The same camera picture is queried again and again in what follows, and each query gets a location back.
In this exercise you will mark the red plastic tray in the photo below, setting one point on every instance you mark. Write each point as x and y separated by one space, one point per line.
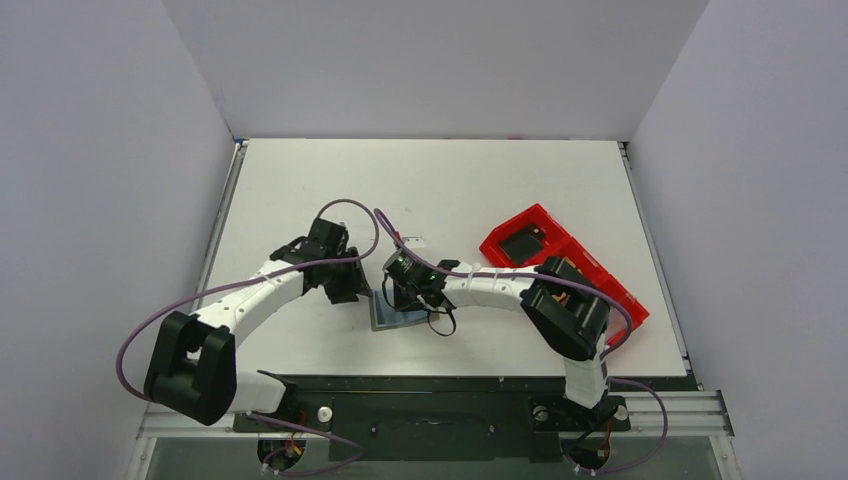
559 242

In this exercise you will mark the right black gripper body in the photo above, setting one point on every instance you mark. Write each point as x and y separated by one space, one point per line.
403 294

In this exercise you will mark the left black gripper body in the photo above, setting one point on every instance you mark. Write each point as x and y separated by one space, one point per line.
343 281

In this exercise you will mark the aluminium frame rail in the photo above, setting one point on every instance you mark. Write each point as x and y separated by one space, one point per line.
690 414

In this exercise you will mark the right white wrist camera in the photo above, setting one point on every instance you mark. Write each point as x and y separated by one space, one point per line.
414 241

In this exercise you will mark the black wallet in tray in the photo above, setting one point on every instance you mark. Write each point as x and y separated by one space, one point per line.
522 245

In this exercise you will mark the grey card holder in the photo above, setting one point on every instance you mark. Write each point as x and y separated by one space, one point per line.
384 318

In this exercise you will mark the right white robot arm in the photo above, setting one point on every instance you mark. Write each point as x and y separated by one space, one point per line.
561 304

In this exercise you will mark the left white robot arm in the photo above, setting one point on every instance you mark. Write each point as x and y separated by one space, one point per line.
193 369

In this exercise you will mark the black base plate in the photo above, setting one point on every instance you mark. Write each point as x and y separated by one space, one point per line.
442 418

